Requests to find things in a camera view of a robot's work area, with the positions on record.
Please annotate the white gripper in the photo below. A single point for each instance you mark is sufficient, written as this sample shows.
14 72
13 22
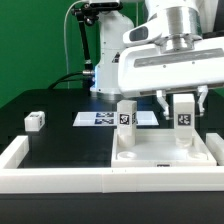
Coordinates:
144 70

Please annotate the white square table top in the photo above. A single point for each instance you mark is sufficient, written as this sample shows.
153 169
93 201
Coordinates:
157 148

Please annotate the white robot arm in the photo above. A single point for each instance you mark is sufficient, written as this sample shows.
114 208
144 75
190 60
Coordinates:
171 25

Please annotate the white sheet with tags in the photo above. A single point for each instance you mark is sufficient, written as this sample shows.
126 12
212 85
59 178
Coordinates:
87 119

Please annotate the white U-shaped obstacle fence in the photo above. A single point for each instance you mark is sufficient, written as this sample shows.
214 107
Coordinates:
14 180

